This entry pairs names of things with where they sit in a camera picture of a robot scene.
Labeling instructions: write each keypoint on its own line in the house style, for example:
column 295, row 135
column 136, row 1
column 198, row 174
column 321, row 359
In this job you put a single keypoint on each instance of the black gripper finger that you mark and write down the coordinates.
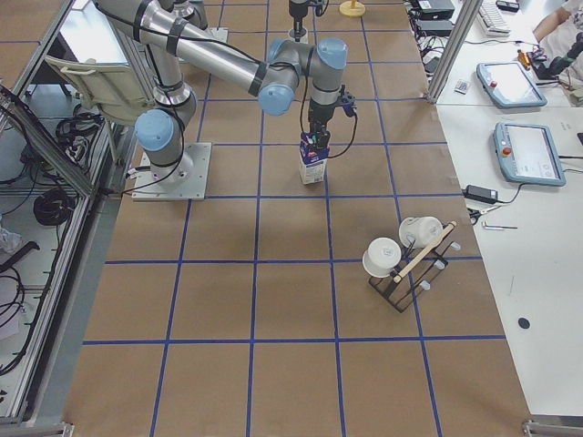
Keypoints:
column 315, row 140
column 324, row 137

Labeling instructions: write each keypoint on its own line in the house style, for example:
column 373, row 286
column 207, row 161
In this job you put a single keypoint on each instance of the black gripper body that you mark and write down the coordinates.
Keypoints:
column 317, row 115
column 297, row 11

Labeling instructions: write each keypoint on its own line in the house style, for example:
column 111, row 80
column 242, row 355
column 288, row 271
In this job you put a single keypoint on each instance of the blue white milk carton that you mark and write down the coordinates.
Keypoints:
column 313, row 160

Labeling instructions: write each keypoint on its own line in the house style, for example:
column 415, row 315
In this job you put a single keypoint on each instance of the white HOME mug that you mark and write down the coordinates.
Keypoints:
column 301, row 36

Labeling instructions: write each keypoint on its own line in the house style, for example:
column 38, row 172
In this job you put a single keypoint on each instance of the wooden mug tree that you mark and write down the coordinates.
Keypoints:
column 352, row 8

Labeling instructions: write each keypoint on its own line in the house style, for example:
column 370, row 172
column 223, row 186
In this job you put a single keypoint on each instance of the white mug on rack rear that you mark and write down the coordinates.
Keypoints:
column 419, row 232

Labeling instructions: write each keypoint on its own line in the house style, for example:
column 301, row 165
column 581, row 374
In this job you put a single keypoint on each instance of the white mug on rack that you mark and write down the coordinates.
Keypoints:
column 381, row 256
column 419, row 232

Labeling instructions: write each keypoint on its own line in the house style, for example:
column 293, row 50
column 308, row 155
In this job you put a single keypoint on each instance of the white mug on rack front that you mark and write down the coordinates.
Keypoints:
column 381, row 256

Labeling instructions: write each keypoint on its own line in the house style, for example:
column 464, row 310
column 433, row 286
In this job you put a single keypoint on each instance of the small remote control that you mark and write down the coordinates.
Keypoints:
column 461, row 87

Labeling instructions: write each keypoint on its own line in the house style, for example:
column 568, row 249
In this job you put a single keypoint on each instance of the black power adapter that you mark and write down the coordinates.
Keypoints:
column 480, row 194

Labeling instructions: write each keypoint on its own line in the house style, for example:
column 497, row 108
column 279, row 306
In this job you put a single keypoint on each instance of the hex key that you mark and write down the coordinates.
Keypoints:
column 497, row 227

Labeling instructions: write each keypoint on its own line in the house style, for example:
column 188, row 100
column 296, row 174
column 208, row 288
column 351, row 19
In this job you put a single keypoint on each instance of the far teach pendant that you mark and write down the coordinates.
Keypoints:
column 509, row 85

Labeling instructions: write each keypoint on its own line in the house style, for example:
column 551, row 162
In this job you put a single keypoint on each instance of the teach pendant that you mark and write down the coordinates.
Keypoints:
column 527, row 154
column 509, row 85

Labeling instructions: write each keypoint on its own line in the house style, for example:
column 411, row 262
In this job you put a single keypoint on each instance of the near teach pendant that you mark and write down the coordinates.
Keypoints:
column 527, row 154

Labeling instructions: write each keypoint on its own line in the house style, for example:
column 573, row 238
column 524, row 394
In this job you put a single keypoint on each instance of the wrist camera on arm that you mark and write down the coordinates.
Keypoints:
column 347, row 102

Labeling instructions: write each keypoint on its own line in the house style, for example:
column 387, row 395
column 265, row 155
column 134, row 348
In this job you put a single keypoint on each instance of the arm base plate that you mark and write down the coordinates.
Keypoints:
column 189, row 181
column 218, row 33

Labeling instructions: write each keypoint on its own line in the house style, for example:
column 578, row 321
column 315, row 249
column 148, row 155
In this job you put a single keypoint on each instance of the black wire mug rack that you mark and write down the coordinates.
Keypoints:
column 412, row 276

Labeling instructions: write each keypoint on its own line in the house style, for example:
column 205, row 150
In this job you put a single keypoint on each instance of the aluminium frame post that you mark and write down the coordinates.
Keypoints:
column 465, row 19

